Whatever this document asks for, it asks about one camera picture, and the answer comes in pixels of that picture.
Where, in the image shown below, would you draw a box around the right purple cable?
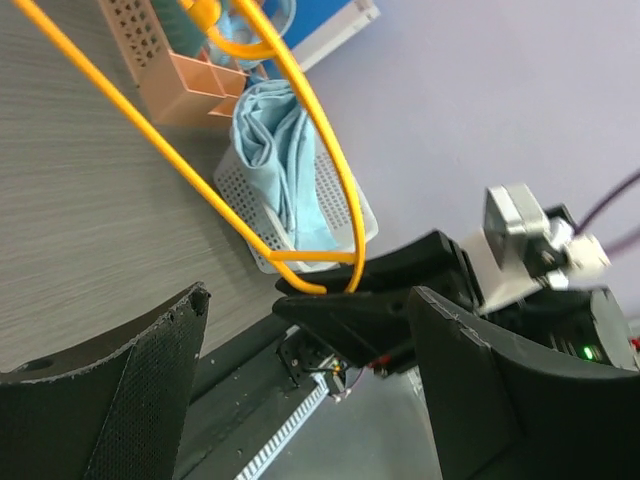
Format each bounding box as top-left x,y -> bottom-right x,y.
574,169 -> 640,259

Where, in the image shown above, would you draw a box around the white plastic basket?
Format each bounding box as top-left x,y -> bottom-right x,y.
213,138 -> 355,252

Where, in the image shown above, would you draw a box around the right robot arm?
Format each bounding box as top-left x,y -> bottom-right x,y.
273,230 -> 618,376

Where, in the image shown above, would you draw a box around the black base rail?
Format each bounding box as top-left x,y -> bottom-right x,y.
172,314 -> 361,480

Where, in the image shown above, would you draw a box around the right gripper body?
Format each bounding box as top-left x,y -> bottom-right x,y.
369,237 -> 486,379

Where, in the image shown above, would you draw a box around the white slotted cable duct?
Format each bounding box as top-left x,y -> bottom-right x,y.
235,373 -> 329,480

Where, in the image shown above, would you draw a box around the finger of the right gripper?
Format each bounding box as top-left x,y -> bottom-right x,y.
273,292 -> 417,365
275,230 -> 450,295

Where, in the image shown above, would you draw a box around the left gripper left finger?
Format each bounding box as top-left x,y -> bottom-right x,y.
1,282 -> 210,479

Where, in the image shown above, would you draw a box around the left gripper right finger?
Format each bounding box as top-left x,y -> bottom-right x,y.
408,287 -> 639,479

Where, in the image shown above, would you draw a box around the light blue trousers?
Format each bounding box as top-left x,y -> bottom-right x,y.
231,80 -> 316,223

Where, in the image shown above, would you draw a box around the blue folder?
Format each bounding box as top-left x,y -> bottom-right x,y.
282,0 -> 380,72

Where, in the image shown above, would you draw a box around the orange desk file organizer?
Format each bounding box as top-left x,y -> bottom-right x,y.
98,0 -> 250,129

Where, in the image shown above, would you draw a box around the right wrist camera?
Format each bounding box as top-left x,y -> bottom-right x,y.
461,184 -> 611,314

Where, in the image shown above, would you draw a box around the orange plastic hanger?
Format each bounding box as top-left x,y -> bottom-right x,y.
12,0 -> 367,296

